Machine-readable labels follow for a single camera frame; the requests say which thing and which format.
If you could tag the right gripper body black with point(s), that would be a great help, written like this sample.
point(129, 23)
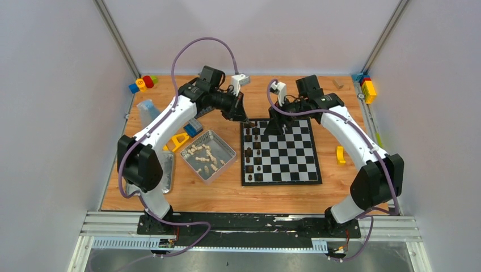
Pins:
point(294, 107)

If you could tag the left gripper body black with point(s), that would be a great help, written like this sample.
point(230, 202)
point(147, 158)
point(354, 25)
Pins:
point(234, 105)

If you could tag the folding chess board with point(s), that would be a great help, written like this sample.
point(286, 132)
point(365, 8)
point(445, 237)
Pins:
point(288, 159)

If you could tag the silver tin lid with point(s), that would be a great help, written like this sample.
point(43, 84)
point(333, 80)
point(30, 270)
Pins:
point(167, 160)

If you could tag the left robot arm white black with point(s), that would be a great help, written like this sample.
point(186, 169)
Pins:
point(138, 157)

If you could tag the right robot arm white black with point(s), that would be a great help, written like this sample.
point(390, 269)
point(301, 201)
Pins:
point(380, 174)

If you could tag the small wooden block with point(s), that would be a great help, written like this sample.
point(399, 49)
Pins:
point(338, 84)

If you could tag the blue lego brick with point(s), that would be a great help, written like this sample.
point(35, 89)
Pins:
point(193, 128)

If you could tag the pink tin box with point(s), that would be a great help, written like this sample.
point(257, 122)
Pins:
point(209, 156)

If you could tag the stacked coloured bricks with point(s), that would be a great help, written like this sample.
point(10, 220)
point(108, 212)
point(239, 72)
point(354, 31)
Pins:
point(367, 87)

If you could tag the yellow plastic block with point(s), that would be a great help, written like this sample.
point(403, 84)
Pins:
point(340, 159)

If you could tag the coloured toy blocks cluster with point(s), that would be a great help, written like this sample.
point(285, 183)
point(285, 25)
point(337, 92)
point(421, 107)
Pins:
point(143, 84)

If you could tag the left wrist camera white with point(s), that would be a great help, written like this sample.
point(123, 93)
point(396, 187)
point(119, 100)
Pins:
point(237, 81)

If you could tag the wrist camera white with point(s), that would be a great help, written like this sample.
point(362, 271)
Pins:
point(279, 88)
point(237, 81)

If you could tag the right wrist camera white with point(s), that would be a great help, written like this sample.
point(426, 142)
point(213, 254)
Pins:
point(279, 88)

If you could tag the yellow plastic frame piece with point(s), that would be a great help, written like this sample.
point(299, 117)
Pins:
point(178, 140)

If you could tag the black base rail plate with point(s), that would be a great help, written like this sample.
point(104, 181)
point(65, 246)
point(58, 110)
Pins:
point(248, 230)

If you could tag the aluminium frame rail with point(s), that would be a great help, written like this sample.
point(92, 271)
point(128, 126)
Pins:
point(109, 241)

